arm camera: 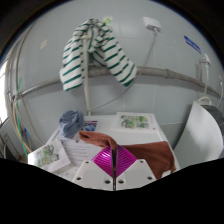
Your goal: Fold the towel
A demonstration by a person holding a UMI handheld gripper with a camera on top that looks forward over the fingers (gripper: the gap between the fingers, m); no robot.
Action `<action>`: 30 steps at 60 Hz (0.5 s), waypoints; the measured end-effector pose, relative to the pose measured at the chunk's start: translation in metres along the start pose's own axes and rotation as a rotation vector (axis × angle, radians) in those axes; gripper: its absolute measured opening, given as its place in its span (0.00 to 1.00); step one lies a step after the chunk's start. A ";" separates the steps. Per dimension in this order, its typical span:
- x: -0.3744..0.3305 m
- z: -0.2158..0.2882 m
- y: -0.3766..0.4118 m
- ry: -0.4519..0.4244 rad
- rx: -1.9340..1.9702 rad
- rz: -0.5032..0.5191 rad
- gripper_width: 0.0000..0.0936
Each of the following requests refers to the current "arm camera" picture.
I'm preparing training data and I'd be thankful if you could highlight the large landscape picture book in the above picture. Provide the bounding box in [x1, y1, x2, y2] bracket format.
[27, 139, 72, 173]

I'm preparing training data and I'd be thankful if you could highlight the small landscape picture book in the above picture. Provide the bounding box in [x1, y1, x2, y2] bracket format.
[115, 111, 158, 132]

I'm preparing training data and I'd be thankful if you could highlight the white wall socket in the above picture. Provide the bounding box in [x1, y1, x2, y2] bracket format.
[142, 16, 162, 33]

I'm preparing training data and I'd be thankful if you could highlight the white inlet hose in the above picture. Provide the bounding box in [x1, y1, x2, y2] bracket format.
[196, 63, 214, 106]

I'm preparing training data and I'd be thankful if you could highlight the colourful printed leaflet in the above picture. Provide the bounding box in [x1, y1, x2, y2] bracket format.
[80, 120, 99, 133]

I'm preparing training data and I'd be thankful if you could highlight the grey wall pipe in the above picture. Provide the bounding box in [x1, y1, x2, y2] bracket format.
[13, 64, 224, 101]

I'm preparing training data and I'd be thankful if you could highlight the white upright pipe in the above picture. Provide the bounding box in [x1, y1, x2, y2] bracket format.
[82, 36, 93, 116]

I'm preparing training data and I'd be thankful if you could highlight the brown towel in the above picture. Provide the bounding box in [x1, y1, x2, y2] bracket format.
[78, 130, 177, 180]

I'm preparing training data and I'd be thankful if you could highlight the white power cable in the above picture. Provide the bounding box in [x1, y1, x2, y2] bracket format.
[89, 29, 158, 113]

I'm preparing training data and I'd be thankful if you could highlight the wall water tap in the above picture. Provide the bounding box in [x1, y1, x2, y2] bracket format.
[199, 53, 213, 68]

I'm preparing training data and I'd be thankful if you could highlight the white text paper sheet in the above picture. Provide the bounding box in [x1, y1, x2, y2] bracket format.
[60, 137, 103, 168]

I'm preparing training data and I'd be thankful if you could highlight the green-white striped garment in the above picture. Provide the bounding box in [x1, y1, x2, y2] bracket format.
[59, 18, 138, 93]

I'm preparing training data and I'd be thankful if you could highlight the bundle of wall cables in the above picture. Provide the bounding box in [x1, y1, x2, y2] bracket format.
[4, 59, 38, 158]

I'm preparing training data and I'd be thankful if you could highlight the bright window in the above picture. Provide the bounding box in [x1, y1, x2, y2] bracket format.
[0, 59, 9, 125]

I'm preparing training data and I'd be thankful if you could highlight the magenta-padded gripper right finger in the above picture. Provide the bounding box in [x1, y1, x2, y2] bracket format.
[113, 145, 158, 192]

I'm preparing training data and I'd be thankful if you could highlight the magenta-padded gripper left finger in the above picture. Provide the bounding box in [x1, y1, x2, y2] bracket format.
[70, 145, 115, 192]

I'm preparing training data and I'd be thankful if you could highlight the blue-grey crumpled cloth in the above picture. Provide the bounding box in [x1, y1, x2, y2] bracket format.
[59, 109, 85, 139]

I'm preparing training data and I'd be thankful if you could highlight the blue wall sticker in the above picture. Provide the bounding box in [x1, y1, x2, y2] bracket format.
[183, 35, 203, 54]

